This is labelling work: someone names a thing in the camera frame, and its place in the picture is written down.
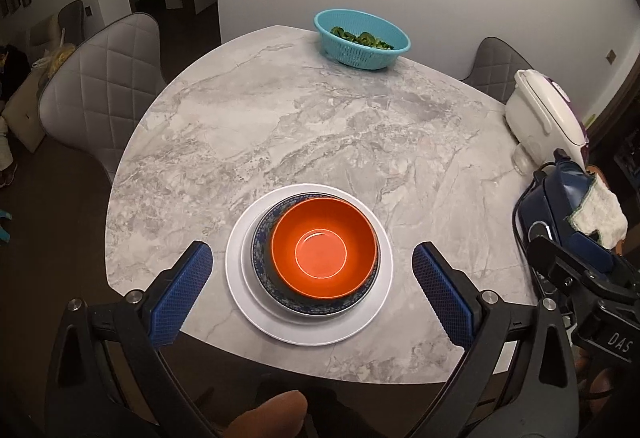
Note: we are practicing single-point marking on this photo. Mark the turquoise plastic object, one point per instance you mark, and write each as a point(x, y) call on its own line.
point(4, 228)

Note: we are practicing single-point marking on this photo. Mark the dark blue kitchen appliance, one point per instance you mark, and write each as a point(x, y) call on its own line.
point(560, 198)

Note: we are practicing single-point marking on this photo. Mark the white towel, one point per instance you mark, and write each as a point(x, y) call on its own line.
point(600, 213)

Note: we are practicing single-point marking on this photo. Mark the large white plate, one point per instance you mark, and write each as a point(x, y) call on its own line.
point(300, 335)

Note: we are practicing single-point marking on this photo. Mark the white purple rice cooker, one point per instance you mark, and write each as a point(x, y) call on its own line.
point(540, 117)

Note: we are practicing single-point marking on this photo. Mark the light grey quilted chair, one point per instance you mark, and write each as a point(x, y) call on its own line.
point(100, 77)

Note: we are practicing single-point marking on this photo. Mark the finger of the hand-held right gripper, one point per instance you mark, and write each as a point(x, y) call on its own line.
point(555, 260)

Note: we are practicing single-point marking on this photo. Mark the blue plastic colander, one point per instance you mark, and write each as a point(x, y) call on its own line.
point(360, 55)

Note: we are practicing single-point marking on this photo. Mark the dark quilted chair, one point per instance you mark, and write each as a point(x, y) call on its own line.
point(492, 67)

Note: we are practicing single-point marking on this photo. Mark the orange bowl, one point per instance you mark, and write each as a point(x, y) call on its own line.
point(320, 248)

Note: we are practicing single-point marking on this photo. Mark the clear glass cup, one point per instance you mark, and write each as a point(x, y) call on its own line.
point(522, 160)

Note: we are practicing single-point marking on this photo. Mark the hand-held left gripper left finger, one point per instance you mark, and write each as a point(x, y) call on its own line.
point(180, 298)

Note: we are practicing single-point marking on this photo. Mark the green leafy vegetables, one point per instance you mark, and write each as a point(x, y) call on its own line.
point(365, 39)

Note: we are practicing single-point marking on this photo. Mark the blue patterned bowl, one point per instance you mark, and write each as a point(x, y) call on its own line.
point(262, 238)

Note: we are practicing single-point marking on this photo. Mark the yellow bag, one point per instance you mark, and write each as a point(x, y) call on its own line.
point(60, 57)

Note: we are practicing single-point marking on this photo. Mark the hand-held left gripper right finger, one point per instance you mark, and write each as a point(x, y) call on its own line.
point(442, 293)

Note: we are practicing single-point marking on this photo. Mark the grey upholstered chair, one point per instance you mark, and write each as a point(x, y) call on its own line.
point(72, 17)

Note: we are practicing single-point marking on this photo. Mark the beige upholstered bench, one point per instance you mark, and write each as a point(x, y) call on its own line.
point(25, 112)

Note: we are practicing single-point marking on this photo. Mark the person's left hand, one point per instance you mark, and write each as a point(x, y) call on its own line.
point(272, 415)

